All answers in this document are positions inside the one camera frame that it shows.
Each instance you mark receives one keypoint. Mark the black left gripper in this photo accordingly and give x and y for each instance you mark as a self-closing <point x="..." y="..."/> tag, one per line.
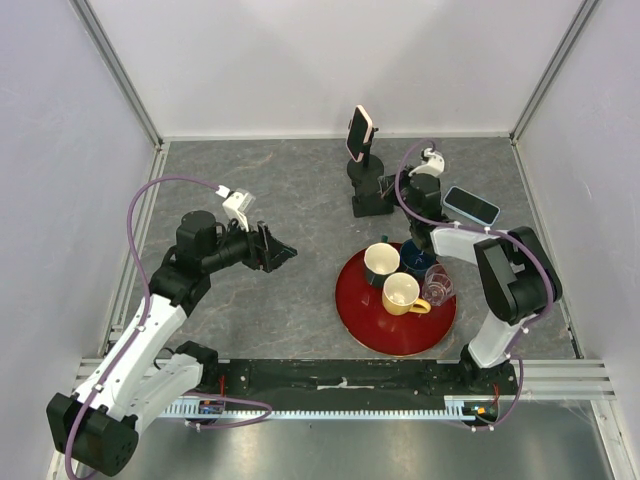
<point x="264" y="251"/>

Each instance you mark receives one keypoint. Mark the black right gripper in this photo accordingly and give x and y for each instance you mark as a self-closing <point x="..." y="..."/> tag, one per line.
<point x="403" y="177"/>

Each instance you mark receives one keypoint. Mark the black phone stand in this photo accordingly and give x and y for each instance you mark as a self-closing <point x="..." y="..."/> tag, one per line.
<point x="370" y="165"/>

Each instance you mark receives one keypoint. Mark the black rectangular block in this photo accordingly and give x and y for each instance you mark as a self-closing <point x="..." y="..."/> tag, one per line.
<point x="369" y="197"/>

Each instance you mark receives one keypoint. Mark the blue cased phone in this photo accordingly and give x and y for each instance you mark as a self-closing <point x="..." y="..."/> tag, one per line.
<point x="471" y="206"/>

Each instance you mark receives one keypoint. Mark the pink cased phone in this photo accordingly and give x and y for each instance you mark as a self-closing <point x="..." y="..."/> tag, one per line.
<point x="361" y="129"/>

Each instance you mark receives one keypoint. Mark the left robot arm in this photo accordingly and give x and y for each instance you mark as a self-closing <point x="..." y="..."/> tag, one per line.
<point x="100" y="423"/>

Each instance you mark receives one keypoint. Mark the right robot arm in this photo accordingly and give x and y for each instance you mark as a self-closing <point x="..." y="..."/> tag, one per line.
<point x="519" y="281"/>

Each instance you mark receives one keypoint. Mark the dark blue cup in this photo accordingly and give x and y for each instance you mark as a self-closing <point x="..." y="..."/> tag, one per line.
<point x="414" y="261"/>

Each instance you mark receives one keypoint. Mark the green mug white inside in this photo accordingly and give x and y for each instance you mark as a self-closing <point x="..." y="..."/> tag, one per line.
<point x="380" y="261"/>

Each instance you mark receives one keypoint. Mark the red round tray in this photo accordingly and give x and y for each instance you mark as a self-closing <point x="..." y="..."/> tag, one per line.
<point x="359" y="306"/>

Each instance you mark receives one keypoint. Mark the yellow mug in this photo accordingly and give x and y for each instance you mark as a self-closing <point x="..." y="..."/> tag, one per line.
<point x="401" y="295"/>

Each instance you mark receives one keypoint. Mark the clear glass cup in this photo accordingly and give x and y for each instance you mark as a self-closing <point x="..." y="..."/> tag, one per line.
<point x="438" y="286"/>

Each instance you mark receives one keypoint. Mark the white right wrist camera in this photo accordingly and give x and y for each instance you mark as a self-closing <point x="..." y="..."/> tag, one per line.
<point x="432" y="163"/>

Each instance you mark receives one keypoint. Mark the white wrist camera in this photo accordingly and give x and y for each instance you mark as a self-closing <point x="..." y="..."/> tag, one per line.
<point x="236" y="204"/>
<point x="432" y="163"/>

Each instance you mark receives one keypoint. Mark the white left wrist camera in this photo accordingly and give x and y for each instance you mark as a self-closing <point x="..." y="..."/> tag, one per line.
<point x="236" y="204"/>

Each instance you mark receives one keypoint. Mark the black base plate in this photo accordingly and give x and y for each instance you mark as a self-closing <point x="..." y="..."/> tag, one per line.
<point x="355" y="383"/>

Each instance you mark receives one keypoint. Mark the slotted cable duct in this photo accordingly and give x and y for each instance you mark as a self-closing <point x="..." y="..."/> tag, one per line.
<point x="449" y="408"/>

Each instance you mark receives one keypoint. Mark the aluminium frame rail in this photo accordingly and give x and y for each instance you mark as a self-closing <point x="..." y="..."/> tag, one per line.
<point x="107" y="51"/>

